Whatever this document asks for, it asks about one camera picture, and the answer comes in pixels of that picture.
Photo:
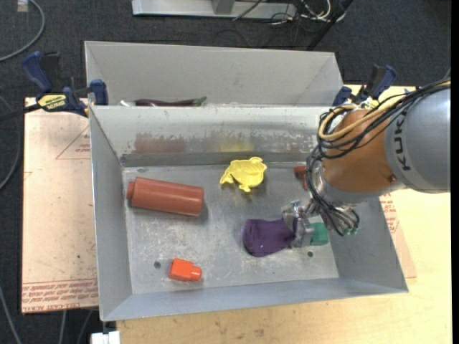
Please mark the small orange block bottle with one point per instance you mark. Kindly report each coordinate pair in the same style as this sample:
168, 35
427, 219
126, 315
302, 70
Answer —
183, 269

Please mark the purple toy eggplant green cap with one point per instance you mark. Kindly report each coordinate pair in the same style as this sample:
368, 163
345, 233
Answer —
265, 237

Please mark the red-brown flat block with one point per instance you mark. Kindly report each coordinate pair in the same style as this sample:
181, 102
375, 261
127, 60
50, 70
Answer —
300, 174

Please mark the brown cardboard board red print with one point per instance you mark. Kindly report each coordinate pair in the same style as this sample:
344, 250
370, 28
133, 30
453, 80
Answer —
54, 210

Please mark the red-brown cylinder bottle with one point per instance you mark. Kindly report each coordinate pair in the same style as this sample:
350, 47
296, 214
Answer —
165, 196

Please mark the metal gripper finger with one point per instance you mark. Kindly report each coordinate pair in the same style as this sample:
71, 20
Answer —
305, 235
291, 210

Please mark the grey metal bin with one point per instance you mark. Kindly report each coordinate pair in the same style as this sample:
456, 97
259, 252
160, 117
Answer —
201, 235

